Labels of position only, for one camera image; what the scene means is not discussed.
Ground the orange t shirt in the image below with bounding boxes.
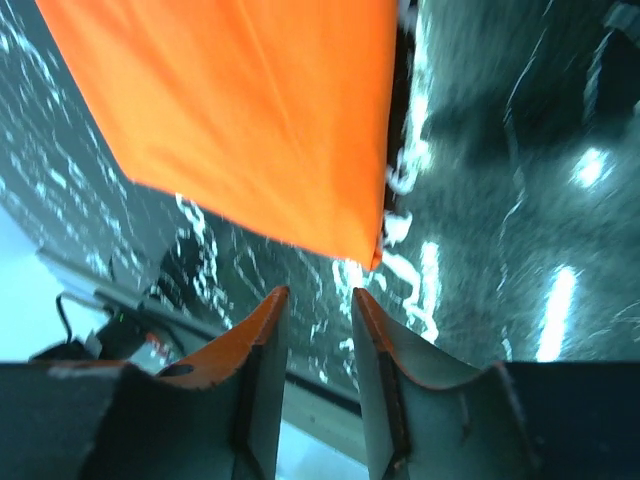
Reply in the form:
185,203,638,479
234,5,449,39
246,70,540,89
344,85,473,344
38,1,397,269

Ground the right connector box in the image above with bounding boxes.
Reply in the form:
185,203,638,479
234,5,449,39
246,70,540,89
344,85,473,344
96,309,170,360

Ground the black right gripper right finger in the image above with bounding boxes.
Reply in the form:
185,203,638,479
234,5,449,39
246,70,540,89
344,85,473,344
352,288,639,479

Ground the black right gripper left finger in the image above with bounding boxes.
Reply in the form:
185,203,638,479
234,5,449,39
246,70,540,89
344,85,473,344
1,287,289,479

